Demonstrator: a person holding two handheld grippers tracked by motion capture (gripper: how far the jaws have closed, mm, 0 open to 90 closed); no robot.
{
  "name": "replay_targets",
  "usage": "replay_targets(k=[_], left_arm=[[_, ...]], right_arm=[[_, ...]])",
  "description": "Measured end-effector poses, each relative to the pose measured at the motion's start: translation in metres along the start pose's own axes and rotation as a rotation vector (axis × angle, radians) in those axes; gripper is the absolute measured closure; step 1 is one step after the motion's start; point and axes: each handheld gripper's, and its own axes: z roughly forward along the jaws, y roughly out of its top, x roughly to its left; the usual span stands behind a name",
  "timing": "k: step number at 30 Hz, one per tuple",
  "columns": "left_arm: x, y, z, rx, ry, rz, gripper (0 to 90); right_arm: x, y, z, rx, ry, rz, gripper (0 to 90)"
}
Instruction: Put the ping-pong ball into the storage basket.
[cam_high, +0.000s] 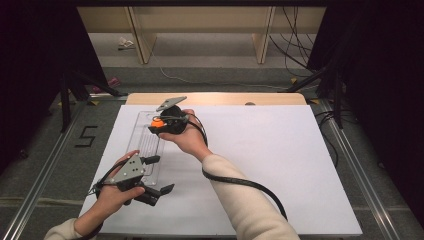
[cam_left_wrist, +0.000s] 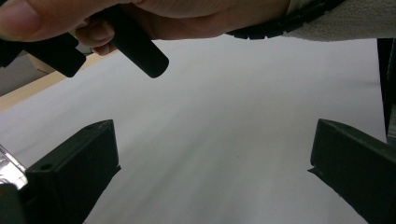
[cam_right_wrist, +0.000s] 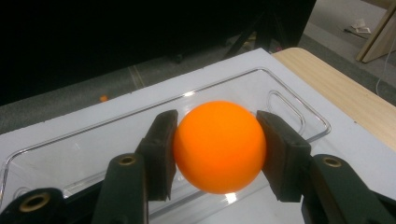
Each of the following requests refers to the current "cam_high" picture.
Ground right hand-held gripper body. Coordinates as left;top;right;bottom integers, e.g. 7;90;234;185
155;96;191;136

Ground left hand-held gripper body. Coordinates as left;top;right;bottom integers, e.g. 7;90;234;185
113;159;150;206

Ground clear plastic tray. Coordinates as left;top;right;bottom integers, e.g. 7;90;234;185
125;110;169;187

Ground person's right hand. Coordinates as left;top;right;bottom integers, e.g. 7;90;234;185
158;108;215;164

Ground person's left hand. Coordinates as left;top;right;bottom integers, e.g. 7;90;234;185
94;149;146;220

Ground pink object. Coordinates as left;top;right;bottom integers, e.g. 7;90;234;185
91;76;122;94

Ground white crumpled cloth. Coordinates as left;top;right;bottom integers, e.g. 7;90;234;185
117;36;136;51

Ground black metal stand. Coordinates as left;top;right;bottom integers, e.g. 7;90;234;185
279;64;345;130
59;68;130;134

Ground white board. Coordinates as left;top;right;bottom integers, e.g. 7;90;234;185
78;104;364;237

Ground light wooden shelf unit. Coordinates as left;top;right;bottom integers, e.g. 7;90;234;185
77;6;327;65

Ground black curtain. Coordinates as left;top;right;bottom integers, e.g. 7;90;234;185
0;0;108;174
306;0;424;229

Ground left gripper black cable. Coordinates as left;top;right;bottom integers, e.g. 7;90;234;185
79;159;132;240

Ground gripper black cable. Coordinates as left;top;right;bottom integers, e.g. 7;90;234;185
79;159;132;240
160;112;289;222

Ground white floor cable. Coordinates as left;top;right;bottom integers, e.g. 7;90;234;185
159;66;292;92

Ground aluminium floor rail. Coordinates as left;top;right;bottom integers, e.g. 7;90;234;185
1;98;88;240
318;99;402;240

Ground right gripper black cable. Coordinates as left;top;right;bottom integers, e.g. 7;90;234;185
160;112;289;222

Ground black hanging cables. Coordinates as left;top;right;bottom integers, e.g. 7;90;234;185
268;6;318;79

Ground black floor cables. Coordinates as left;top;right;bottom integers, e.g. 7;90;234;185
313;109;340;169

